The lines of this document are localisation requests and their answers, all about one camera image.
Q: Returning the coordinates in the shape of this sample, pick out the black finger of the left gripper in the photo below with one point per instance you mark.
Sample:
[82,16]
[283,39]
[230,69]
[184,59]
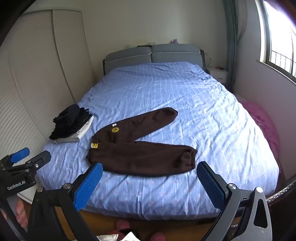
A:
[38,161]

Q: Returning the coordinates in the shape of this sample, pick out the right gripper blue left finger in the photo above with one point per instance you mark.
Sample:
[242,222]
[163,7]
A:
[44,223]

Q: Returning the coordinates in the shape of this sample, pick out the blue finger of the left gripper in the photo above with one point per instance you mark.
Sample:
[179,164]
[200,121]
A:
[18,156]

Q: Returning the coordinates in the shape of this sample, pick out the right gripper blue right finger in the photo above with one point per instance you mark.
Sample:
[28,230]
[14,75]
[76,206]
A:
[250,206]

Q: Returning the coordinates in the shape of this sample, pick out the dark brown pants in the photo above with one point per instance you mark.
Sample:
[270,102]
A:
[118,148]

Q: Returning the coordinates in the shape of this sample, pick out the person's left hand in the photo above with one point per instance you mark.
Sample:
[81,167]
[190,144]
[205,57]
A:
[21,216]

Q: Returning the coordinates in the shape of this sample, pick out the white folded garment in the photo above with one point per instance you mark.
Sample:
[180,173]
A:
[76,137]

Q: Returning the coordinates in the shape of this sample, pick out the black folded clothes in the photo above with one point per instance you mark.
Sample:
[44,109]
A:
[70,121]

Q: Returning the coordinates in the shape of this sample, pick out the white louvered wardrobe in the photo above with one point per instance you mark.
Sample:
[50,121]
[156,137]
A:
[45,67]

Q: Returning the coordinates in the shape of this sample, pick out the pink blanket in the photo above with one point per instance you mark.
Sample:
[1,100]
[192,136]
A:
[265,123]

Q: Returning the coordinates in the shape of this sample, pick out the blue floral bed sheet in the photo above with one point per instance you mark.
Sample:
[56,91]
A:
[210,119]

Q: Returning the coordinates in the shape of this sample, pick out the white nightstand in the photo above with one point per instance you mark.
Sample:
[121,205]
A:
[218,74]

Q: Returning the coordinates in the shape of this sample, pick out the grey padded headboard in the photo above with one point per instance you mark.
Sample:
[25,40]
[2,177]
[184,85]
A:
[161,53]

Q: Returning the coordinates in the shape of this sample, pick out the small pink toy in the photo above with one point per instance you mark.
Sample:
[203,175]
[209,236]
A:
[174,41]

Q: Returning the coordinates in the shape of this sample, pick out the green curtain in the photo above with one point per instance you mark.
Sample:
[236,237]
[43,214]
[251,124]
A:
[235,19]

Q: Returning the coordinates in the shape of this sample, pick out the wooden bed frame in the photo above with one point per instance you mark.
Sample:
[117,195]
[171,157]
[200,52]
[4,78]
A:
[282,212]

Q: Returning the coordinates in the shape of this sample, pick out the window with frame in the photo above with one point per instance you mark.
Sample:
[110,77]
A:
[277,40]

